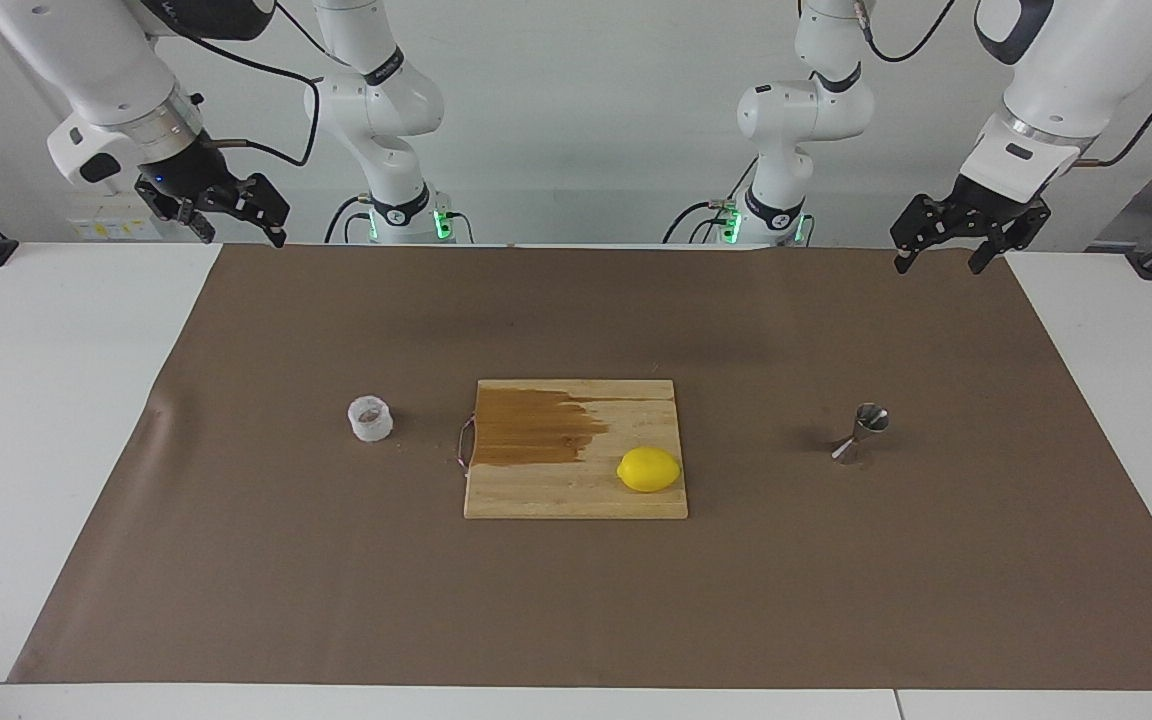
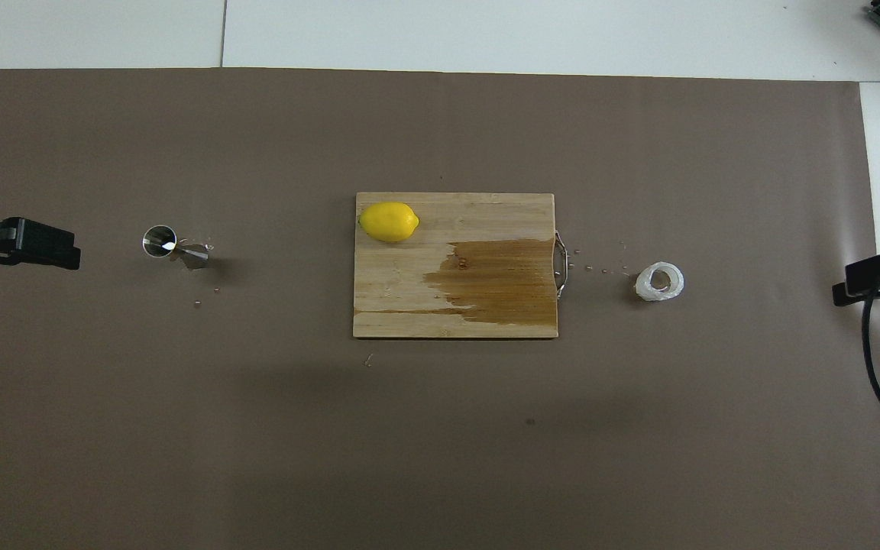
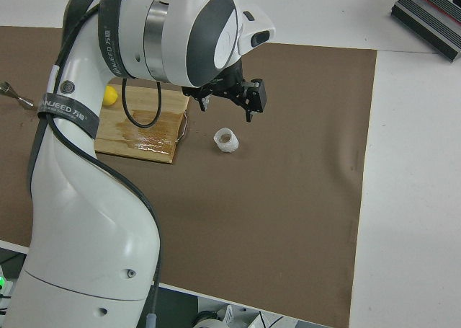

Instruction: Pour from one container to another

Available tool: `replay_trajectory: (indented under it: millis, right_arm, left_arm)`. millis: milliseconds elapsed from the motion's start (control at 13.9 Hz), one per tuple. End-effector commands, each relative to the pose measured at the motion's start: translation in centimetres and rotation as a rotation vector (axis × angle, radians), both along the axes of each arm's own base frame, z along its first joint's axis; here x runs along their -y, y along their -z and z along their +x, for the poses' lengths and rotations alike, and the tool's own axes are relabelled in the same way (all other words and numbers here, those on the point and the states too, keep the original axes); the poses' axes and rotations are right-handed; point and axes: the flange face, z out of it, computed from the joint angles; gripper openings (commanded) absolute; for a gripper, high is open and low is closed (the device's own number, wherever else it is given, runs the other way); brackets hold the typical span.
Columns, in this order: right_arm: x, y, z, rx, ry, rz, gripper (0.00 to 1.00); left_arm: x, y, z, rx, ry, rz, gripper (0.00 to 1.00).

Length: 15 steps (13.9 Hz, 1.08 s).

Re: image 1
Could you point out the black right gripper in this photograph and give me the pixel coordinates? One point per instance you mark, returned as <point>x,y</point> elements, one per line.
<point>191,178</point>

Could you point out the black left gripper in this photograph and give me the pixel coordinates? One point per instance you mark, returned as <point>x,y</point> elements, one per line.
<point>986,212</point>

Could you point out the steel double jigger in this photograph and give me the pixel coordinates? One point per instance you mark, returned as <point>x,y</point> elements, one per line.
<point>866,425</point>

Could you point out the clear plastic cup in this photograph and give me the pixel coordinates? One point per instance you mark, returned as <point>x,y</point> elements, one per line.
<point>369,425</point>

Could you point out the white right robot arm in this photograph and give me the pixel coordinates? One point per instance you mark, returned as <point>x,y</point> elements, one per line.
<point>96,70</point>

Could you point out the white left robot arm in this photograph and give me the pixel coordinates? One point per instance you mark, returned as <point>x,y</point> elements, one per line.
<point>1076,60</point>

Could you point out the yellow lemon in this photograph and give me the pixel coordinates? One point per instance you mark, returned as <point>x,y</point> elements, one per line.
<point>649,470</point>

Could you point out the wooden cutting board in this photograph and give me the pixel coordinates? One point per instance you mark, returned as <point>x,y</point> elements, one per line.
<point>556,490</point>

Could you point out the brown paper table mat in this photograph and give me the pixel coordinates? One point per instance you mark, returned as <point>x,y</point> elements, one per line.
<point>576,600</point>

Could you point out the white wall socket panel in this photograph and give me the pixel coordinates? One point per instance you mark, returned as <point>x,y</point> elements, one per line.
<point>101,226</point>

